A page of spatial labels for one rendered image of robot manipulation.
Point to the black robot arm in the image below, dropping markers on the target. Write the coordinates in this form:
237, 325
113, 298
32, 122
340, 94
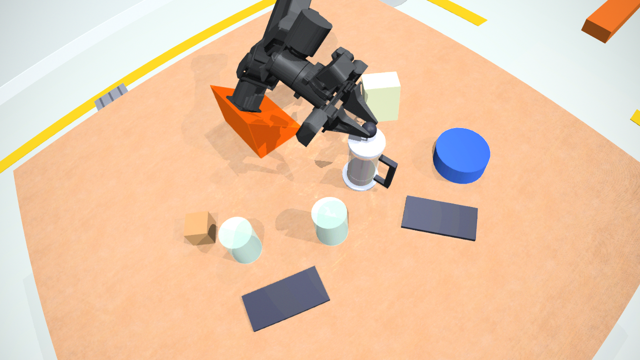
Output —
294, 32

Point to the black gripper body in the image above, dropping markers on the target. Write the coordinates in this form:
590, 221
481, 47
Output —
322, 113

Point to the glass french press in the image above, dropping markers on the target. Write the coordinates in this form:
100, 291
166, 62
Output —
363, 157

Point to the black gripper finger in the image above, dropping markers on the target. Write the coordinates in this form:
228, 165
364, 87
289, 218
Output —
342, 123
356, 105

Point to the clear glass cylinder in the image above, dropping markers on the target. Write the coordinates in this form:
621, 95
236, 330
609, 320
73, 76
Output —
239, 238
330, 219

